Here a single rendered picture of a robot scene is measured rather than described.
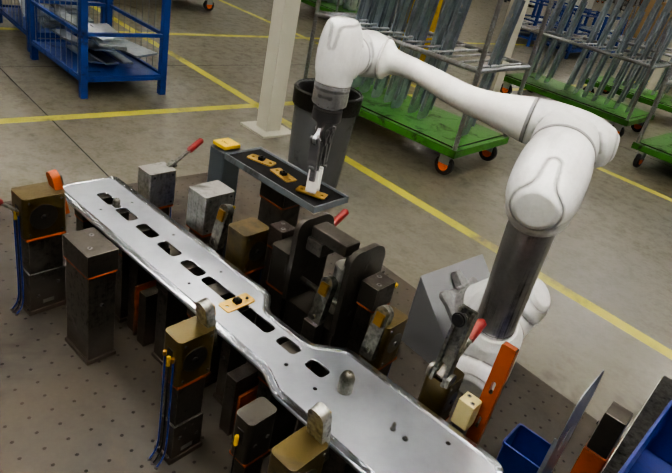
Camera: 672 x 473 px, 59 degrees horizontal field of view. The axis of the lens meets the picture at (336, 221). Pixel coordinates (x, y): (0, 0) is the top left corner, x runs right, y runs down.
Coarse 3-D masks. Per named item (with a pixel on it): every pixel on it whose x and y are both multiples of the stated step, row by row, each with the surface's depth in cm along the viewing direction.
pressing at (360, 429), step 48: (96, 192) 169; (144, 240) 152; (192, 240) 157; (192, 288) 138; (240, 288) 142; (240, 336) 127; (288, 336) 130; (288, 384) 117; (336, 384) 120; (384, 384) 122; (336, 432) 109; (384, 432) 111; (432, 432) 113
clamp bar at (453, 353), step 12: (456, 312) 112; (468, 312) 114; (456, 324) 112; (468, 324) 113; (456, 336) 116; (468, 336) 115; (444, 348) 117; (456, 348) 115; (444, 360) 118; (456, 360) 116; (432, 372) 119
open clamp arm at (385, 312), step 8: (376, 312) 128; (384, 312) 128; (392, 312) 128; (376, 320) 128; (384, 320) 128; (368, 328) 130; (376, 328) 129; (384, 328) 128; (368, 336) 130; (376, 336) 129; (368, 344) 131; (376, 344) 129; (360, 352) 132; (368, 352) 131; (376, 352) 131
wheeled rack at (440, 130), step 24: (552, 0) 507; (312, 24) 571; (360, 24) 560; (312, 48) 582; (408, 48) 506; (480, 48) 562; (480, 72) 468; (528, 72) 536; (408, 96) 623; (384, 120) 538; (408, 120) 545; (432, 120) 561; (456, 120) 577; (432, 144) 509; (456, 144) 496; (480, 144) 528
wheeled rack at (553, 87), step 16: (592, 48) 746; (640, 64) 712; (656, 64) 740; (512, 80) 829; (528, 80) 835; (560, 96) 786; (576, 96) 801; (592, 96) 823; (592, 112) 761; (608, 112) 752; (624, 112) 770; (640, 112) 790; (640, 128) 806
